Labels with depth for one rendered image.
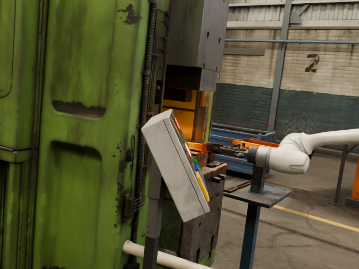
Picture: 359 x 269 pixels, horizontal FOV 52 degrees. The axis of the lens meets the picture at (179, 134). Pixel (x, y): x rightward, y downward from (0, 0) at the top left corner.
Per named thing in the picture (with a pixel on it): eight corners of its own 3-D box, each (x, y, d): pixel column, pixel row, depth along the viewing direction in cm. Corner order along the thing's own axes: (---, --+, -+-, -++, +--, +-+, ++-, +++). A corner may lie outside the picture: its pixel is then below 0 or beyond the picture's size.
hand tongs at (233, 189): (262, 175, 257) (263, 174, 257) (268, 177, 255) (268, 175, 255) (223, 191, 207) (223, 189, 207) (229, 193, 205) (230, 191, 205)
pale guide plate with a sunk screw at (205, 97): (209, 106, 204) (212, 75, 202) (202, 106, 196) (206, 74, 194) (205, 105, 205) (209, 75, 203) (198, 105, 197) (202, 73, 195)
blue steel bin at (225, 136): (270, 174, 603) (277, 131, 593) (254, 183, 534) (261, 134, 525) (205, 160, 661) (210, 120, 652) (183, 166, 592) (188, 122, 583)
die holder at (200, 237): (217, 245, 196) (227, 163, 190) (188, 275, 161) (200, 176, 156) (127, 219, 219) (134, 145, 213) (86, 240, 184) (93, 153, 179)
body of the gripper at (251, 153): (254, 165, 157) (233, 161, 161) (258, 163, 165) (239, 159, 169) (256, 148, 156) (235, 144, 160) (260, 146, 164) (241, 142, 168)
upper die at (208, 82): (215, 92, 175) (217, 71, 173) (199, 91, 156) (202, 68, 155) (139, 83, 192) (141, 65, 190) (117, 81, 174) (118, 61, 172)
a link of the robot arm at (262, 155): (271, 166, 163) (258, 164, 165) (274, 146, 162) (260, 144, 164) (266, 169, 155) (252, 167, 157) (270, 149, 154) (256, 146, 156)
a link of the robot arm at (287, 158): (266, 174, 156) (274, 161, 167) (305, 182, 149) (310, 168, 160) (268, 151, 152) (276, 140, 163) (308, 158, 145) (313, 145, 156)
